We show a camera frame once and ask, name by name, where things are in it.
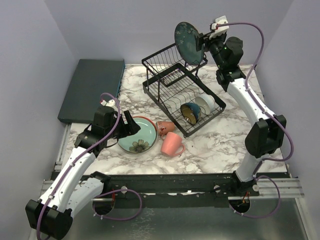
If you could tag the plain pink mug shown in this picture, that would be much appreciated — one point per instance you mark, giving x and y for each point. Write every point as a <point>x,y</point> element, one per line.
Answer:
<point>172,145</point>

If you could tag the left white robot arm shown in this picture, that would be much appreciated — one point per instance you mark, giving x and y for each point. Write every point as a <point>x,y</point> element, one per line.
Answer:
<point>53,213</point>

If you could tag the printed salmon coffee mug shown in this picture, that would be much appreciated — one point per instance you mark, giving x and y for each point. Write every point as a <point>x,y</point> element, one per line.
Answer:
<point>164,127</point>

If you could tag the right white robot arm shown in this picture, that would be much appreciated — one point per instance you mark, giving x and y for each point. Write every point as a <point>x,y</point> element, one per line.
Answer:
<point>267,128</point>

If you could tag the dark bowl beige inside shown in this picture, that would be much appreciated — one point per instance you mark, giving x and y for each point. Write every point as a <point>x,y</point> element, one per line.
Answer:
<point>191,112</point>

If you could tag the black mounting rail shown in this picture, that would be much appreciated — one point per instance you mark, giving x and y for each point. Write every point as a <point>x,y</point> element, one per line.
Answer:
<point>133,200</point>

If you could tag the black wire dish rack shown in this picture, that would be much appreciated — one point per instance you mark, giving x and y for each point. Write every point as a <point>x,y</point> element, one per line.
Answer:
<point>171,82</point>

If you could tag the dark grey flat box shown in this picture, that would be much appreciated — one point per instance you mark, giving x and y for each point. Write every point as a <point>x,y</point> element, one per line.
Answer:
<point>91,78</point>

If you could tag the teal patterned bottom plate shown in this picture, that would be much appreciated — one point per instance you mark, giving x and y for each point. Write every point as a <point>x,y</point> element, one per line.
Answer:
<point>136,147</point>

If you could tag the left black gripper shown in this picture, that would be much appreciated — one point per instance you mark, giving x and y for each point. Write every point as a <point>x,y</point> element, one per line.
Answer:
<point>132,128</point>

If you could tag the blue glazed floral plate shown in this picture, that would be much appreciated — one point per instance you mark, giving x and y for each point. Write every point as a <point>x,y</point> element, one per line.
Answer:
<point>186,38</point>

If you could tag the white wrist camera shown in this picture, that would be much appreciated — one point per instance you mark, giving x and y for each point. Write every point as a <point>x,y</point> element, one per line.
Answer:
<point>216,29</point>
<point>111,103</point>

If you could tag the white bowl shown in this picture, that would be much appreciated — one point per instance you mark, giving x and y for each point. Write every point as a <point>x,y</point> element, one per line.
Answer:
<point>206,103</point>

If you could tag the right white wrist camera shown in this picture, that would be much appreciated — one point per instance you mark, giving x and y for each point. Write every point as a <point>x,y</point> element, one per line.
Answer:
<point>216,29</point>

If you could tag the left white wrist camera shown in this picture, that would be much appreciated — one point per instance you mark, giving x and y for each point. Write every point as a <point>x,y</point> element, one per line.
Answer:
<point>111,103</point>

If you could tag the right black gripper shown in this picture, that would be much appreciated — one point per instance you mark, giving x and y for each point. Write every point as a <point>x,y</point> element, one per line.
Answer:
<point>199,40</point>

